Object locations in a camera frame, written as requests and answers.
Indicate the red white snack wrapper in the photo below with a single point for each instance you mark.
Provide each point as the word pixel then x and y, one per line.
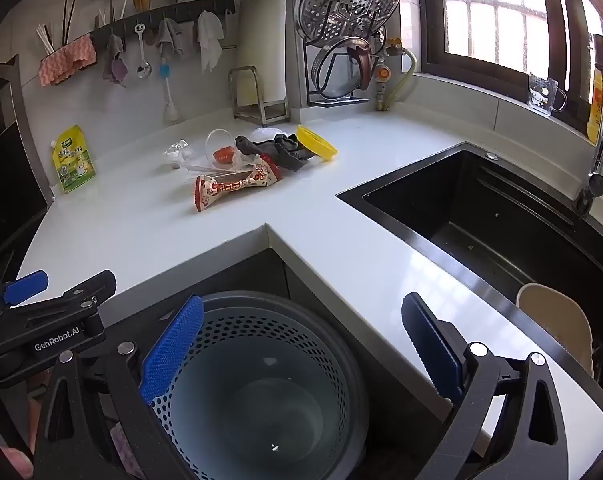
pixel 231 187

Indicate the clear white plastic bag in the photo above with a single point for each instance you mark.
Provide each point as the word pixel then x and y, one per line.
pixel 266 134

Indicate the black kitchen sink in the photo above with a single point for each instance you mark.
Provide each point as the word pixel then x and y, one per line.
pixel 481 220

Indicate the white cloth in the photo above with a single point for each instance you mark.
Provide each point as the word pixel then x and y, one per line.
pixel 210 40

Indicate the grey perforated waste bin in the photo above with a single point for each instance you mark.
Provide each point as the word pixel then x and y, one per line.
pixel 261 400

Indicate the clear cartoon mug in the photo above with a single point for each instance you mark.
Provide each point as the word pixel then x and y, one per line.
pixel 544 95

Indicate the pink dish cloth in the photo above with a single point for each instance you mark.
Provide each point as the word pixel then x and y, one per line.
pixel 66 62

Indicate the steel ladle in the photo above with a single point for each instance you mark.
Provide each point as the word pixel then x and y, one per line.
pixel 142 67

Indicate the white cutting board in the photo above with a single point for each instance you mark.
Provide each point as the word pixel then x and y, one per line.
pixel 264 40

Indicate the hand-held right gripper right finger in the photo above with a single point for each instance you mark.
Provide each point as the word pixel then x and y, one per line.
pixel 431 350

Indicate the brown framed window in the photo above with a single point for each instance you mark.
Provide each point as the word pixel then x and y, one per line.
pixel 481 10

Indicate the chrome faucet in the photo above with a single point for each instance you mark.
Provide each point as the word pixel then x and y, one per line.
pixel 601 140

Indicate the crumpled white tissue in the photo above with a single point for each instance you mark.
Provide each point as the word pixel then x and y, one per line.
pixel 177 151

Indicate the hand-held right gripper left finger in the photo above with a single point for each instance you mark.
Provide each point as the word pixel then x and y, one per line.
pixel 174 345

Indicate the blue white bottle brush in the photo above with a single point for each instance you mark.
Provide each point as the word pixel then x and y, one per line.
pixel 169 107

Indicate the metal cutting board holder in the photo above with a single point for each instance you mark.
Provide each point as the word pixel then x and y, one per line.
pixel 261 110

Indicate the yellow green seasoning pouch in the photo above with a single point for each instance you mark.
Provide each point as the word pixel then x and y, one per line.
pixel 73 160

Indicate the purple grey rag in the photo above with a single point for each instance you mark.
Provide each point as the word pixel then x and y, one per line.
pixel 115 65

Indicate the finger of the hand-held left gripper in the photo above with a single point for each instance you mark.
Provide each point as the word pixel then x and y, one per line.
pixel 26 285
pixel 93 287

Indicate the dark grey cloth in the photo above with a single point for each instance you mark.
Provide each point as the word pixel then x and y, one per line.
pixel 281 152

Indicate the orange peel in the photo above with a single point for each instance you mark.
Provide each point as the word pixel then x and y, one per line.
pixel 225 154

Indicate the yellow plastic lid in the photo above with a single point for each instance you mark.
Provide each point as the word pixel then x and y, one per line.
pixel 316 142

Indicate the metal strainer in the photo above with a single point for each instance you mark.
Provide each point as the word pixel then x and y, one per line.
pixel 331 75

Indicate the clear plastic cup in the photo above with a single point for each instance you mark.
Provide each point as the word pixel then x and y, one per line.
pixel 215 139

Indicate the bundle of chopsticks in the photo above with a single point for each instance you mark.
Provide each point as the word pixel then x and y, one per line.
pixel 46 40

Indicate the dark wall hook rail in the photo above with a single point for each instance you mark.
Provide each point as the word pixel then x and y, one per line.
pixel 191 12

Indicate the person's pink patterned clothing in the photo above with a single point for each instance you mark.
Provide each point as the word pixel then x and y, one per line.
pixel 16 462

